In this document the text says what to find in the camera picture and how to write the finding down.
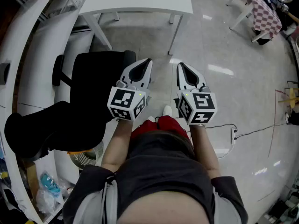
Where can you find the white mesh waste bin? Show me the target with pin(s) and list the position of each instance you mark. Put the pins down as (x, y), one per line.
(88, 156)

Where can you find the person's left forearm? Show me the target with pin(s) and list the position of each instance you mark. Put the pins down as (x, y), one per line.
(116, 143)

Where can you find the person's red trousers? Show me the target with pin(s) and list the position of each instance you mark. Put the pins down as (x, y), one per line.
(168, 125)

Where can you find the yellow wooden stand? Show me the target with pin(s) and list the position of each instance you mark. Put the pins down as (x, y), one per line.
(292, 97)

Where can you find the pink checkered cloth table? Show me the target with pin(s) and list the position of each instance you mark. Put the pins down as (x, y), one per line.
(266, 15)

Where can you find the white curved counter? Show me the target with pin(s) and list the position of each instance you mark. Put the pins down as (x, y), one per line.
(23, 15)

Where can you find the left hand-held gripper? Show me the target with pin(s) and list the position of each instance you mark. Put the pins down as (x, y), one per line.
(121, 98)

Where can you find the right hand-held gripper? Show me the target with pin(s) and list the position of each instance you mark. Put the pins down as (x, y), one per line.
(203, 101)

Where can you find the person's right forearm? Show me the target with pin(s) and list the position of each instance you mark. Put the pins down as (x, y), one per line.
(205, 148)

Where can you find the person's dark grey shirt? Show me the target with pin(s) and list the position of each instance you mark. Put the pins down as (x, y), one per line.
(161, 162)

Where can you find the light grey vest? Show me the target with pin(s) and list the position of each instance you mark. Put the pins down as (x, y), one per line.
(91, 209)

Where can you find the black floor bag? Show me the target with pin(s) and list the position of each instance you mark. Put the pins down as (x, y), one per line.
(294, 118)

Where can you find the black armrest office chair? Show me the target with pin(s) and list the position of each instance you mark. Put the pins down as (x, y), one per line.
(88, 85)

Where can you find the person's white shoe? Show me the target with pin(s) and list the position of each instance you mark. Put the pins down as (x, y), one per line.
(151, 119)
(167, 110)

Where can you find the clear plastic bag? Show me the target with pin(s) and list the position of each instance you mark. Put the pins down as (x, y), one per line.
(46, 199)

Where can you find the white power strip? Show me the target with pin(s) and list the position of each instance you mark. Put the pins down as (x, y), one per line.
(233, 136)

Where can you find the person's chest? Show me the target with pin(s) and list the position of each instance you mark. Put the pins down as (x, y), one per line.
(163, 209)

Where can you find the person's left white shoe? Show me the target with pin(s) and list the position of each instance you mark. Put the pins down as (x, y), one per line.
(151, 119)

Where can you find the person's right white shoe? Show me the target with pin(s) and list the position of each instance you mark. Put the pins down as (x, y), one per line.
(167, 110)

